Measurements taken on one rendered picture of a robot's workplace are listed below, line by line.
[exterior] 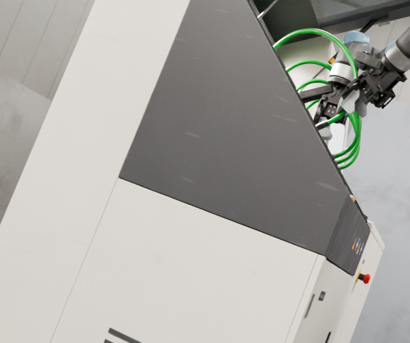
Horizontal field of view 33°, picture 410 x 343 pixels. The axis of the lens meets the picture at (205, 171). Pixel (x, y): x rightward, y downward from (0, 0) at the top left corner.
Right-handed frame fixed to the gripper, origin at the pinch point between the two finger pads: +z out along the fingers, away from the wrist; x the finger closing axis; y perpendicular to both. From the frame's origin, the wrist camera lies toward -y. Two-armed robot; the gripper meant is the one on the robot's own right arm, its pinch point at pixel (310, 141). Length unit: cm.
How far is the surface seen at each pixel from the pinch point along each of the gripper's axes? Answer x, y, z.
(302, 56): 35, -22, -36
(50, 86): 108, -167, -6
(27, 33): 80, -172, -24
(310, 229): -35.0, 16.0, 26.8
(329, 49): 35, -14, -41
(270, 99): -35.0, -4.9, -0.4
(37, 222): -35, -53, 51
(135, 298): -35, -19, 58
